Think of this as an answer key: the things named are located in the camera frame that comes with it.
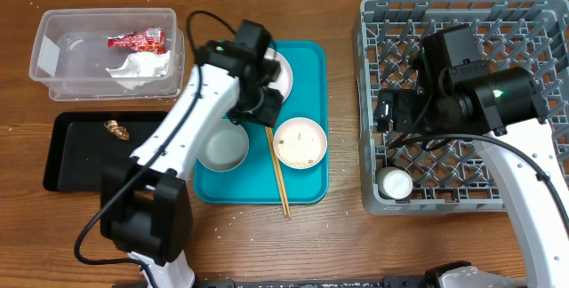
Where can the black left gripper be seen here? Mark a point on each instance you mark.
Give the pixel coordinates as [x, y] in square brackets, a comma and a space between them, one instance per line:
[268, 115]

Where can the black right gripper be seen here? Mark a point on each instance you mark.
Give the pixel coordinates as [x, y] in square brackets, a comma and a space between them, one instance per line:
[404, 100]

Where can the grey-green small bowl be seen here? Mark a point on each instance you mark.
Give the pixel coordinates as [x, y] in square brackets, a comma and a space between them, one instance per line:
[225, 148]

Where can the pink bowl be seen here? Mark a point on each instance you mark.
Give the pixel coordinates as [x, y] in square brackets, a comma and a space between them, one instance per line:
[300, 143]

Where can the white cup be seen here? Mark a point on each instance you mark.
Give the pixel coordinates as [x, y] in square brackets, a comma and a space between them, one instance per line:
[394, 183]

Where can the white napkin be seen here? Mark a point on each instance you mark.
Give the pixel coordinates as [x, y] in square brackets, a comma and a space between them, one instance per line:
[140, 68]

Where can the red snack wrapper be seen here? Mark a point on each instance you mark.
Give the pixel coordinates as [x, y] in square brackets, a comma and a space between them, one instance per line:
[149, 40]

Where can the brown food scrap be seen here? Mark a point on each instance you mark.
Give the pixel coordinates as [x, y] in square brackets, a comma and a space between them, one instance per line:
[117, 130]

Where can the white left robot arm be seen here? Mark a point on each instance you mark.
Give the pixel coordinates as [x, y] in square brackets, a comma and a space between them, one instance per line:
[144, 204]

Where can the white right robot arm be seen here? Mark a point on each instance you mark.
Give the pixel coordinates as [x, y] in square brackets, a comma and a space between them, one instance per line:
[502, 113]

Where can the grey dishwasher rack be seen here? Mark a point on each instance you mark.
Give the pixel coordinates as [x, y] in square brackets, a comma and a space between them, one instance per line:
[532, 34]

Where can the black food waste tray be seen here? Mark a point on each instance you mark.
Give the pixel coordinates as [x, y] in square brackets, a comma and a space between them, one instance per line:
[81, 146]

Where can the clear plastic waste bin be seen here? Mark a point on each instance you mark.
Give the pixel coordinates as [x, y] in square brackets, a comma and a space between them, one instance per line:
[70, 53]

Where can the wooden chopstick left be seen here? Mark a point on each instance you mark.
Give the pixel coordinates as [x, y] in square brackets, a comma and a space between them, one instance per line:
[276, 172]

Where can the wooden chopstick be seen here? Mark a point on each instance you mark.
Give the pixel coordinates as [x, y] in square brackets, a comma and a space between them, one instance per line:
[280, 172]
[276, 172]

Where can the large white plate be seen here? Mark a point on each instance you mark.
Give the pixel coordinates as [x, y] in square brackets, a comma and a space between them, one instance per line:
[284, 81]

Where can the wooden chopstick right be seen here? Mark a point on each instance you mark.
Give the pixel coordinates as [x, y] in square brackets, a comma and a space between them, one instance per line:
[280, 172]

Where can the teal serving tray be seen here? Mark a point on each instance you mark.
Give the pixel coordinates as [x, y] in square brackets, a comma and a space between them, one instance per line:
[254, 180]

